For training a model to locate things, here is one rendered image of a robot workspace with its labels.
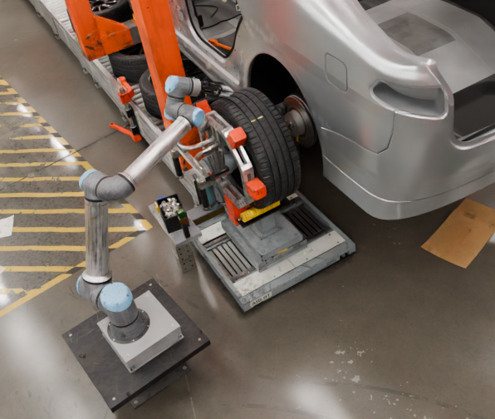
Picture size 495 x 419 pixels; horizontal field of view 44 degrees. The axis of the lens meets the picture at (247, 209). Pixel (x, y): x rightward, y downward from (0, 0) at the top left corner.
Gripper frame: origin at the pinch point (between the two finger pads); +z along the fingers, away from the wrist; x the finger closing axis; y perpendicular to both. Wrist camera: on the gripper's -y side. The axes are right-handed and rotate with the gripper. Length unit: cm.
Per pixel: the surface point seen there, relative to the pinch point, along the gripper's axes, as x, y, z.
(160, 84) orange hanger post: -6.8, -39.9, -24.5
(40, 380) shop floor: -181, -13, -80
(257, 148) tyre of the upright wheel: -22.5, 30.0, 6.1
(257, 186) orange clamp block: -42, 34, 8
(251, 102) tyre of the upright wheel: -2.6, 12.1, 7.0
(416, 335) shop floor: -108, 84, 100
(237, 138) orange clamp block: -18.7, 28.4, -5.7
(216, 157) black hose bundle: -31.4, 21.1, -11.9
